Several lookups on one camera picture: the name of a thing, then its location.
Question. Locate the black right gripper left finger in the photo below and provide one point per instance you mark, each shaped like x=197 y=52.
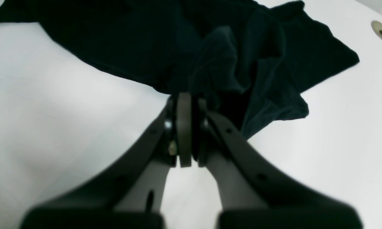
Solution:
x=127 y=194

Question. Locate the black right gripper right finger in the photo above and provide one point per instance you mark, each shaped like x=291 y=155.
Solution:
x=254 y=193

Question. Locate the black T-shirt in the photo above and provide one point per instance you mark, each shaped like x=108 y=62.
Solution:
x=250 y=62

